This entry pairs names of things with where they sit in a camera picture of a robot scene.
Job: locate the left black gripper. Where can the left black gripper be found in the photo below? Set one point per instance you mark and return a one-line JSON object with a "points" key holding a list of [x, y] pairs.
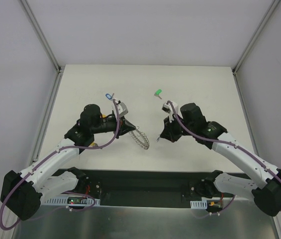
{"points": [[122, 126]]}

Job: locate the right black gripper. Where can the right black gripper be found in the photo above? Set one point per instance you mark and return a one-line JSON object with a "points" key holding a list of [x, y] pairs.
{"points": [[169, 133]]}

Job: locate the metal disc keyring holder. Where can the metal disc keyring holder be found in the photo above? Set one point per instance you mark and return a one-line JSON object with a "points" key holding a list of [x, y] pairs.
{"points": [[140, 138]]}

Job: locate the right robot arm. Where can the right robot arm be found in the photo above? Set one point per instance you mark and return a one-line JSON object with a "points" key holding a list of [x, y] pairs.
{"points": [[263, 184]]}

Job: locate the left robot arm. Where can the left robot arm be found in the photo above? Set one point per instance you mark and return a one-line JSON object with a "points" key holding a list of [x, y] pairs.
{"points": [[23, 192]]}

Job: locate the key with blue outlined tag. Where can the key with blue outlined tag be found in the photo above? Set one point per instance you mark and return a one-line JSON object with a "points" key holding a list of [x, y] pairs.
{"points": [[110, 96]]}

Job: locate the key with yellow tag lower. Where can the key with yellow tag lower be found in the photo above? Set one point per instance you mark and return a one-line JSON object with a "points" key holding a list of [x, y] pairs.
{"points": [[93, 144]]}

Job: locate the key with green tag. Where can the key with green tag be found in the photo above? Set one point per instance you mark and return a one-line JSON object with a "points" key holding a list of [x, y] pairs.
{"points": [[157, 93]]}

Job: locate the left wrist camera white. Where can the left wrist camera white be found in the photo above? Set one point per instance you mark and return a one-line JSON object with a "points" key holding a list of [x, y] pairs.
{"points": [[119, 108]]}

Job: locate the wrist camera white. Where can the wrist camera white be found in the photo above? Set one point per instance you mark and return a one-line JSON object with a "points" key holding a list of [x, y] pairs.
{"points": [[119, 108], [172, 109]]}

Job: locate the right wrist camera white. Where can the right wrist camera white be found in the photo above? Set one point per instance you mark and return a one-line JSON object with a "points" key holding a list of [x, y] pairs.
{"points": [[172, 109]]}

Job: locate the left aluminium frame post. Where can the left aluminium frame post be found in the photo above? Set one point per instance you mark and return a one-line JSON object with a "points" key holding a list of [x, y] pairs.
{"points": [[40, 34]]}

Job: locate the aluminium frame post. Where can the aluminium frame post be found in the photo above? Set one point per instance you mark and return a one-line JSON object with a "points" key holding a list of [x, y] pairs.
{"points": [[255, 36], [40, 34]]}

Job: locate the right aluminium frame post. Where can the right aluminium frame post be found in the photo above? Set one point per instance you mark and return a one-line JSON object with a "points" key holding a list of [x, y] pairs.
{"points": [[255, 36]]}

